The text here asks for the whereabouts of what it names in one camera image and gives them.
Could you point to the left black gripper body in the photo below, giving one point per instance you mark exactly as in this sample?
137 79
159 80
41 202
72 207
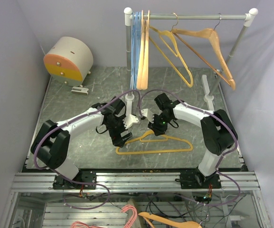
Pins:
116 128

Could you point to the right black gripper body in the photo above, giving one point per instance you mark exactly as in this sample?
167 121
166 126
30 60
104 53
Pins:
160 123

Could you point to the yellow plastic hanger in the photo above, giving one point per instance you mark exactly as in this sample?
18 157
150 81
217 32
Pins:
147 144
168 38

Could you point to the beige plastic hanger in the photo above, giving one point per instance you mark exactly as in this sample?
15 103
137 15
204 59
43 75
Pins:
141 66
145 67

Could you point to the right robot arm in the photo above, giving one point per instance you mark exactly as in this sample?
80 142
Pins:
218 132

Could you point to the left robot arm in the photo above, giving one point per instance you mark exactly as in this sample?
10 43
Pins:
51 144

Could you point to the small white plastic clip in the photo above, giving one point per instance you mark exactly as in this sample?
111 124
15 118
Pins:
80 90

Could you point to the beige round drawer cabinet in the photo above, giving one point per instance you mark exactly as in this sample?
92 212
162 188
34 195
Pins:
69 61

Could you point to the orange wooden hanger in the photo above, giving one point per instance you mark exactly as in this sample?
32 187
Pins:
148 217

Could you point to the metal clothes rack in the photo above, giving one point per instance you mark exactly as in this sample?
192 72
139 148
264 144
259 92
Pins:
248 19

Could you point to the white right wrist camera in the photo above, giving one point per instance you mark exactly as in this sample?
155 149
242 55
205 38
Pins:
147 114

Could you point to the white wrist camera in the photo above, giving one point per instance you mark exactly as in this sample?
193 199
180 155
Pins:
147 114
129 120

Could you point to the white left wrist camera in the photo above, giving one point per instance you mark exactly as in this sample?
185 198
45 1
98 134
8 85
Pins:
129 120

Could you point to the aluminium frame rail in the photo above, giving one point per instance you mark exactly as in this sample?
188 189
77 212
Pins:
124 182

